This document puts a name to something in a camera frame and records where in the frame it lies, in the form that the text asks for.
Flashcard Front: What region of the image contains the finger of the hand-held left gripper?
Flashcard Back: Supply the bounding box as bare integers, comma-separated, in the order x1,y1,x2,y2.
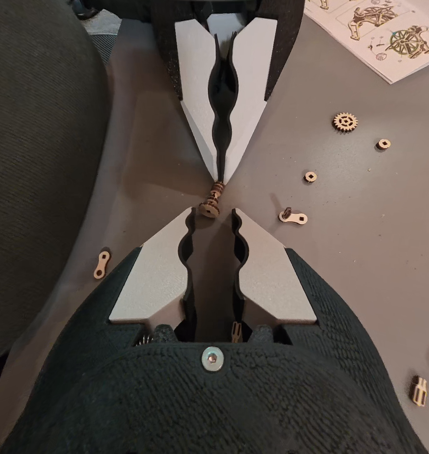
174,19,224,183
222,16,279,183

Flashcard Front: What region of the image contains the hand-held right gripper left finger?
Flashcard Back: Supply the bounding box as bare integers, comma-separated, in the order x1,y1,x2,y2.
108,207,198,341

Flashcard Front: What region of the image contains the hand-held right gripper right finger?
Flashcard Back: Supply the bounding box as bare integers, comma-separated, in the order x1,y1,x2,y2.
232,209,319,342

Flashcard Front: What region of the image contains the wooden axle assembly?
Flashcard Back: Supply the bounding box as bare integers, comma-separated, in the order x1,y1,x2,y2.
197,180,225,218

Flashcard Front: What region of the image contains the wooden link with peg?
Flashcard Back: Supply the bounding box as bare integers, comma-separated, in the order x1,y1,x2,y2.
278,207,308,226

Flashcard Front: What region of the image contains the flat wooden link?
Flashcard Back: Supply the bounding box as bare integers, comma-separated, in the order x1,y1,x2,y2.
93,250,111,280

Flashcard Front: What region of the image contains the small wooden gear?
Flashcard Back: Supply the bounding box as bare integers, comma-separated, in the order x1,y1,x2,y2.
332,112,360,135

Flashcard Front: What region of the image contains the instruction booklet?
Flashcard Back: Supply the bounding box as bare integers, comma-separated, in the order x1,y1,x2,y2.
303,0,429,85

